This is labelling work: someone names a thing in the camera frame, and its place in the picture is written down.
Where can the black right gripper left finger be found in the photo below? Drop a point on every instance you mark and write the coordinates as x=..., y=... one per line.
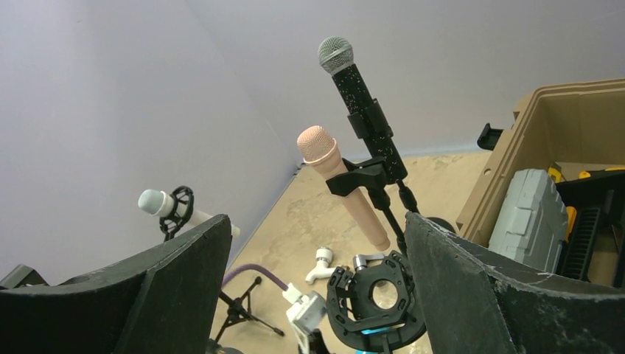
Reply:
x=161, y=300

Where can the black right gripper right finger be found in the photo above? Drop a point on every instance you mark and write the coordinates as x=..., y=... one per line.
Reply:
x=476, y=301

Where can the white microphone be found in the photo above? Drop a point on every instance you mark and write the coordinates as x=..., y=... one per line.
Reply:
x=174, y=210

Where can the black round-base shock mount stand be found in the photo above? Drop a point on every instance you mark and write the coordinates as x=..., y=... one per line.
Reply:
x=351, y=307

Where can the black clip stand pink mic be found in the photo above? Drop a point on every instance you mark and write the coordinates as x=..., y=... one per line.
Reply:
x=372, y=179

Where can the black stand glitter mic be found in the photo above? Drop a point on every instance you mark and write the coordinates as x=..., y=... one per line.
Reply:
x=370, y=124

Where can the pink microphone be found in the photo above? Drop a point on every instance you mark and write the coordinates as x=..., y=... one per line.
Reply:
x=320, y=151

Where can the black glitter microphone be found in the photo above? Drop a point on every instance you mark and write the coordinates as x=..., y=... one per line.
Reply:
x=336, y=56

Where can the grey plastic box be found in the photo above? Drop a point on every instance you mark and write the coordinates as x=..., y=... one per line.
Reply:
x=532, y=223

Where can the chrome metal faucet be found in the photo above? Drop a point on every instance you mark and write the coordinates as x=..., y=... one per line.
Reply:
x=361, y=261

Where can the yellow tool in case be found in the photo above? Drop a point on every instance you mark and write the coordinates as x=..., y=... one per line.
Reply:
x=555, y=172

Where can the white plastic faucet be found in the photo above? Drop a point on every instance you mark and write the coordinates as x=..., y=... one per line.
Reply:
x=323, y=266

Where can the black tray insert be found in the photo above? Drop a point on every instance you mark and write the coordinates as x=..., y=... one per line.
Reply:
x=600, y=206

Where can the yellow black screwdriver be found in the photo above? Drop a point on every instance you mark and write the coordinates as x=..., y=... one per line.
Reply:
x=600, y=173

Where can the tan plastic tool case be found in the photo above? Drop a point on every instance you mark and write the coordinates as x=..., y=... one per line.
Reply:
x=580, y=126

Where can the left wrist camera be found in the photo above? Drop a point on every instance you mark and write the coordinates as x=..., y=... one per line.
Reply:
x=304, y=316

